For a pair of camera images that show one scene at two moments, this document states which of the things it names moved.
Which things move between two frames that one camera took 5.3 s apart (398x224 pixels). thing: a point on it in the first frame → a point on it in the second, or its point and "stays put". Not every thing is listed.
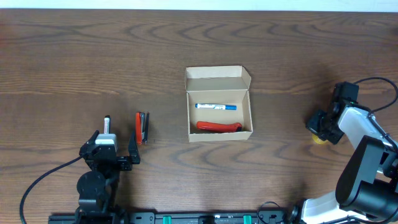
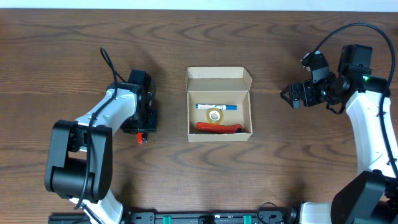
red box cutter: [232, 127] stays put
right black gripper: [331, 138] → [305, 87]
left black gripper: [127, 165] → [152, 126]
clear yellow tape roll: [319, 140] → [214, 116]
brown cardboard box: [219, 103] stays put
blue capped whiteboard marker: [208, 106] stays put
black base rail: [183, 218] stays put
